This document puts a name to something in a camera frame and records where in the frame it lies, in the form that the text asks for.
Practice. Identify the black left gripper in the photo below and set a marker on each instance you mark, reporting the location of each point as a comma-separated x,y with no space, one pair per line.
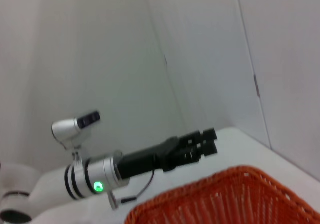
160,156

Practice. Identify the orange woven wicker basket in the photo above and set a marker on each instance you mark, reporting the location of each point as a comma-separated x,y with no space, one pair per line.
225,199

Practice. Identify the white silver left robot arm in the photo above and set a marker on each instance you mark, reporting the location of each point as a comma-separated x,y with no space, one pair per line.
82,176

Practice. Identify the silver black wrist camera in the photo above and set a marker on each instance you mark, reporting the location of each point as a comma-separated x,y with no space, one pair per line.
72,127

